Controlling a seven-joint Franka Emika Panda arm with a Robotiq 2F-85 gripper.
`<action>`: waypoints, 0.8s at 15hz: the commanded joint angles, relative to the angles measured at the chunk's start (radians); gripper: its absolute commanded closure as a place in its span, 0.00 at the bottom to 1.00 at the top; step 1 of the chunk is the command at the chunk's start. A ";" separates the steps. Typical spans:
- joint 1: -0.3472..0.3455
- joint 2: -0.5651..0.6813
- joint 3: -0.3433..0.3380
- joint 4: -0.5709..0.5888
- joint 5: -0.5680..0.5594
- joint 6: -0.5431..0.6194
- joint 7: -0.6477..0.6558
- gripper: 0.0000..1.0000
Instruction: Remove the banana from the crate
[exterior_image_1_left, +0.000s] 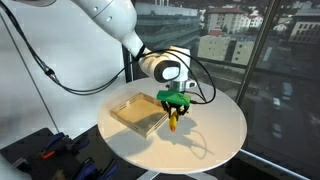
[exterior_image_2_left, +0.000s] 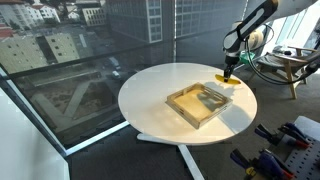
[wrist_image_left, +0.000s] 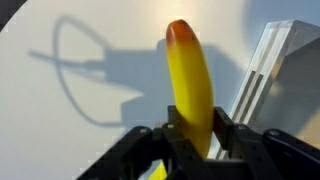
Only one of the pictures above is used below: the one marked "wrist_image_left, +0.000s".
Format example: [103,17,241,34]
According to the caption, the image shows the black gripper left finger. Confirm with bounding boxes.
[76,105,214,180]

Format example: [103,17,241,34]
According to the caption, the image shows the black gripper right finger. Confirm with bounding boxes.
[213,106,320,180]

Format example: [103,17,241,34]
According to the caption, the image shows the yellow toy banana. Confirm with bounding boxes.
[146,19,215,180]

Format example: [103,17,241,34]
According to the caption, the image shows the shallow wooden crate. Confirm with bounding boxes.
[208,19,320,161]

